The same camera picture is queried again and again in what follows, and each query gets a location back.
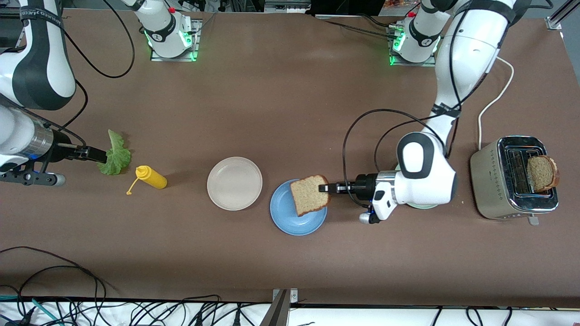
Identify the yellow squeeze bottle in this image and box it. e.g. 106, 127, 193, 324
126, 165, 168, 196

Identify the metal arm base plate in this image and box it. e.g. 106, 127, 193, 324
150, 19, 203, 62
387, 25, 438, 67

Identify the black looped cable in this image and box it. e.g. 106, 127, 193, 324
0, 246, 109, 317

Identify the blue round plate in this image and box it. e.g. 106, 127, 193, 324
270, 179, 328, 236

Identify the beige round plate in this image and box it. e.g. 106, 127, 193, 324
207, 156, 263, 211

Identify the teal cable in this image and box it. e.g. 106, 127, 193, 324
0, 294, 59, 325

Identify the green lettuce leaf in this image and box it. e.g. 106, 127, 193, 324
96, 129, 132, 176

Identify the black base cable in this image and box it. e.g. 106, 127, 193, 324
313, 13, 400, 40

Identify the aluminium frame profile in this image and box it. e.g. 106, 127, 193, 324
546, 0, 580, 31

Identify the green round plate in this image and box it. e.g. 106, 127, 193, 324
393, 163, 441, 210

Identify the brown bread slice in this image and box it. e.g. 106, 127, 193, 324
290, 175, 331, 217
527, 155, 561, 192

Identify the beige chrome toaster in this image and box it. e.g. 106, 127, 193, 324
469, 136, 560, 226

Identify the white toaster power cord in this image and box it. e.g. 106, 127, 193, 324
478, 57, 515, 151

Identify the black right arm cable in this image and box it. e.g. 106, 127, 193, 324
27, 0, 136, 148

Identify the grey metal table bracket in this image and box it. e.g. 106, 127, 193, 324
261, 288, 299, 326

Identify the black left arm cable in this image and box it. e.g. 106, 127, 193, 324
342, 9, 517, 210

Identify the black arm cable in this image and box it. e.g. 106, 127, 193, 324
342, 9, 517, 210
27, 0, 136, 148

